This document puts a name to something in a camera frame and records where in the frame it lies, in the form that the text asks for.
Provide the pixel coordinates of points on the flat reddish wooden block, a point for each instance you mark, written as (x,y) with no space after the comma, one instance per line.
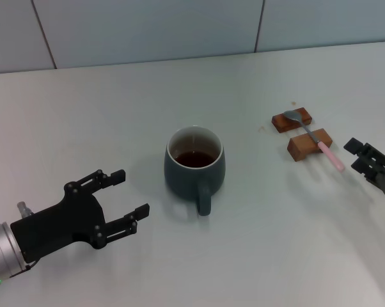
(280,124)

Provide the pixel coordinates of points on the grey ceramic cup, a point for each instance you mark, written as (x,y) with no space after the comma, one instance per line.
(179,179)

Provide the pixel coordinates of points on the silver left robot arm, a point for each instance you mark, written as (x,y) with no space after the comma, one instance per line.
(0,246)

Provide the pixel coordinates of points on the notched light wooden block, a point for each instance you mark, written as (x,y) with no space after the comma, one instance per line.
(299,145)

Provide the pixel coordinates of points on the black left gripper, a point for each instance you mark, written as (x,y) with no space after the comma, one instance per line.
(67,217)

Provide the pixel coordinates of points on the dark coffee liquid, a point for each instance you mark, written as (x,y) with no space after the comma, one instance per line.
(194,160)

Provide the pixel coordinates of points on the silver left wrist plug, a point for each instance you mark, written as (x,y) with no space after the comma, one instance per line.
(23,208)

